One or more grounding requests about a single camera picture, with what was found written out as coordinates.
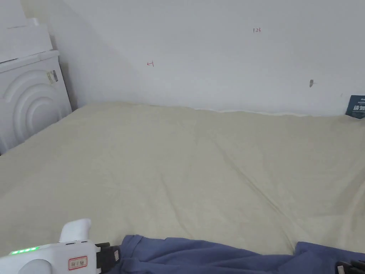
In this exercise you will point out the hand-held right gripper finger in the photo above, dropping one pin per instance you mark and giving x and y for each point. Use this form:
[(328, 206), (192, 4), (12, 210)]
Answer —
[(350, 267)]

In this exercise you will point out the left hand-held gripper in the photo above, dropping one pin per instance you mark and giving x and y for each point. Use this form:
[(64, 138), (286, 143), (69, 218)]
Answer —
[(51, 257)]

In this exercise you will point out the dark blue shirt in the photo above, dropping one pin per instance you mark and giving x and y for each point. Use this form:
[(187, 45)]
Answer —
[(199, 257)]

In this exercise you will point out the bed with beige sheet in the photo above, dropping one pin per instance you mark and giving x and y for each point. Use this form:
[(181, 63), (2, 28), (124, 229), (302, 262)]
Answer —
[(182, 171)]

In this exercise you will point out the dark blue card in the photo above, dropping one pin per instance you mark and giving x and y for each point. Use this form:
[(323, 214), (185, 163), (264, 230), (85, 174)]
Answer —
[(356, 106)]

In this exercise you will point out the white washing machine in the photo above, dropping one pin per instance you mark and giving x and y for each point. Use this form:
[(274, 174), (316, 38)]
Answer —
[(28, 94)]

